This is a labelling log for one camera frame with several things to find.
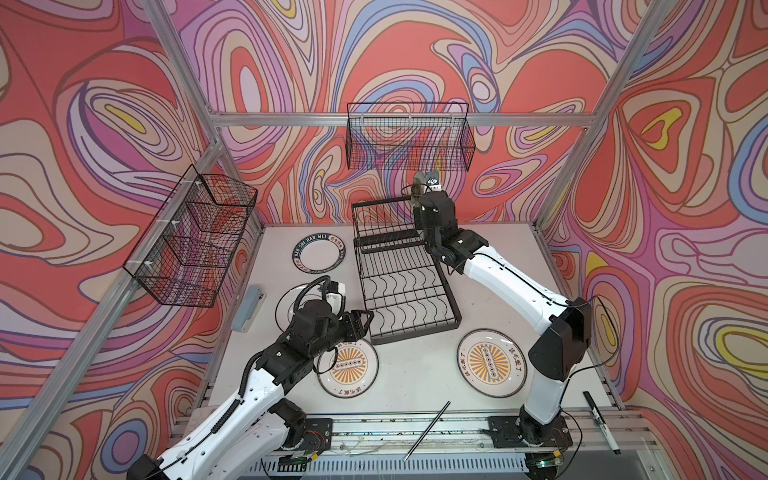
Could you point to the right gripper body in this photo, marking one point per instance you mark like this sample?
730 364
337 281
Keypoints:
419 226

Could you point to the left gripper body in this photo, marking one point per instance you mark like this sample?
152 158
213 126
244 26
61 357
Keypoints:
334 334

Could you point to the pale green flower plate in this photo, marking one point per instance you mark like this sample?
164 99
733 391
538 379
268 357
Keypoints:
420 183

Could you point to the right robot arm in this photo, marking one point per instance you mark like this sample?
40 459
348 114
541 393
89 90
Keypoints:
563 326

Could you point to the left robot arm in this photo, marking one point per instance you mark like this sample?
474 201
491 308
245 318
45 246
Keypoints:
258 419

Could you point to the white plate under left gripper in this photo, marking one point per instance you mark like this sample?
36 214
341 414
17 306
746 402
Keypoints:
283 312

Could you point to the left orange sunburst plate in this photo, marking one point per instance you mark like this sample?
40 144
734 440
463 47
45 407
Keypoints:
348 370

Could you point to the orange sunburst plate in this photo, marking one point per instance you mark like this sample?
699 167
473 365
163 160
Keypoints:
348 370
492 363

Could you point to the light blue sponge block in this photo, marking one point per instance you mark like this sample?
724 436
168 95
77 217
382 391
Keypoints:
248 309

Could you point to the black rimmed lettered plate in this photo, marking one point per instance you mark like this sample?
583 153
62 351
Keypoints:
318 253

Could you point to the metal rod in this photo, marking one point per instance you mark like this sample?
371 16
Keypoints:
426 431

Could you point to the right orange sunburst plate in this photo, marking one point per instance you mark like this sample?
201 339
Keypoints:
492 363

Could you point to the black marker pen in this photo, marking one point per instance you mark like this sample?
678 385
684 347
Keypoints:
602 424

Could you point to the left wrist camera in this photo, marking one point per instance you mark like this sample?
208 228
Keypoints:
333 292

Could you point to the black wire dish rack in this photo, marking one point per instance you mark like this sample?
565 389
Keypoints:
404 287

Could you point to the back wall wire basket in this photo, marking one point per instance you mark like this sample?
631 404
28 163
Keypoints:
409 136

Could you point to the wall wire basket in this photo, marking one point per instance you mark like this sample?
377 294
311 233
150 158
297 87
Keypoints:
409 136
184 257

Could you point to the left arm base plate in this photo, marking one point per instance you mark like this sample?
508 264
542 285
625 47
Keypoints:
316 438

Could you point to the left wall wire basket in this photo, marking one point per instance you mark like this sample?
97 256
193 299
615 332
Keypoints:
184 257

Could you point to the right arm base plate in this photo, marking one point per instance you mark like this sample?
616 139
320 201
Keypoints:
511 432

